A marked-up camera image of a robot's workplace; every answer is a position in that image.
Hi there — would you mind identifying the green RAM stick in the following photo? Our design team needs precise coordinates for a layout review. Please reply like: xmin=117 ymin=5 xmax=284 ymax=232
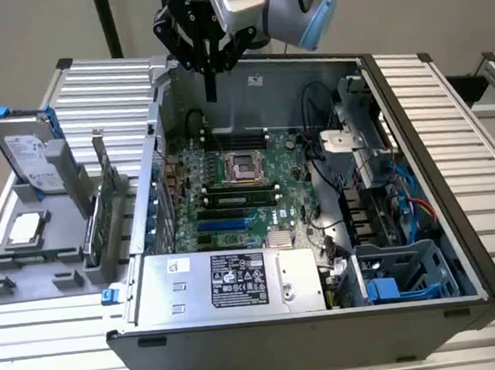
xmin=207 ymin=190 xmax=275 ymax=210

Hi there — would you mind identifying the blue case latch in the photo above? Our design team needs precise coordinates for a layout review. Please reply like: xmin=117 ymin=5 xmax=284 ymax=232
xmin=100 ymin=287 xmax=121 ymax=307

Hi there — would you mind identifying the CPU socket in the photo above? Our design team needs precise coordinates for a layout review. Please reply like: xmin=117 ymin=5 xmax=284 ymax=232
xmin=218 ymin=148 xmax=265 ymax=184

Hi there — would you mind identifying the grey parts rack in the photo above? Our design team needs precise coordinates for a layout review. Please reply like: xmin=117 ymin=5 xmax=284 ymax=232
xmin=0 ymin=125 xmax=148 ymax=307

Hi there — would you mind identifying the silver metal drive cage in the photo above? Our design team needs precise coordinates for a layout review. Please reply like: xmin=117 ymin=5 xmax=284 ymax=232
xmin=314 ymin=73 xmax=398 ymax=193

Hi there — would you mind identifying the blue bay clip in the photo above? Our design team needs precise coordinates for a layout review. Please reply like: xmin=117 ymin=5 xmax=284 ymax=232
xmin=366 ymin=278 xmax=402 ymax=305

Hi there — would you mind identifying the black green graphics card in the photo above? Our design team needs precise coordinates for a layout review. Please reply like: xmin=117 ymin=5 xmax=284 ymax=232
xmin=74 ymin=126 xmax=128 ymax=267

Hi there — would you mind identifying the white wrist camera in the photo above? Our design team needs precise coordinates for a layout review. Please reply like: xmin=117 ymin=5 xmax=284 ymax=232
xmin=206 ymin=0 xmax=268 ymax=32

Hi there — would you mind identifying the green motherboard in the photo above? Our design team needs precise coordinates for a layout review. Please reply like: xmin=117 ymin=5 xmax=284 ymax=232
xmin=157 ymin=120 xmax=353 ymax=278

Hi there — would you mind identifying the blue wire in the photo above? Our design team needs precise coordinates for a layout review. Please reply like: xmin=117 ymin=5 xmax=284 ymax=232
xmin=385 ymin=156 xmax=423 ymax=247

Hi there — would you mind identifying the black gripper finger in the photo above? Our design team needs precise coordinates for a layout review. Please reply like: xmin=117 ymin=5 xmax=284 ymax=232
xmin=150 ymin=8 xmax=214 ymax=107
xmin=206 ymin=24 xmax=265 ymax=103

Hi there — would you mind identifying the hard disk in blue carrier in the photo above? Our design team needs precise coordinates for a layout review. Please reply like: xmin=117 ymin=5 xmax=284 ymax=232
xmin=0 ymin=98 xmax=72 ymax=205

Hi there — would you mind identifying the black stand pole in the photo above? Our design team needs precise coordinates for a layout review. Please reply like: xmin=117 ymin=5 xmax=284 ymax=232
xmin=91 ymin=0 xmax=125 ymax=61

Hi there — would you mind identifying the silver heat sink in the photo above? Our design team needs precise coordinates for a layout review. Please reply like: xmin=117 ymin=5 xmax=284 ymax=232
xmin=267 ymin=227 xmax=296 ymax=250

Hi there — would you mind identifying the grey open PC case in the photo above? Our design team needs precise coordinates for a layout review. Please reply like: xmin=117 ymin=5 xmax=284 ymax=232
xmin=84 ymin=27 xmax=495 ymax=370

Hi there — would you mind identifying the blue expansion slot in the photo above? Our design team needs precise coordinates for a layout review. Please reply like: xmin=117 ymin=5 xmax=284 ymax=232
xmin=197 ymin=216 xmax=252 ymax=235

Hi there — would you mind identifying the silver power supply unit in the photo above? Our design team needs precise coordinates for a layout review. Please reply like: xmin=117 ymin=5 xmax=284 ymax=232
xmin=131 ymin=242 xmax=329 ymax=327

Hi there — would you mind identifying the silver CPU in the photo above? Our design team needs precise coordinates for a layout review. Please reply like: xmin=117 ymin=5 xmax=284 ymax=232
xmin=7 ymin=211 xmax=47 ymax=245

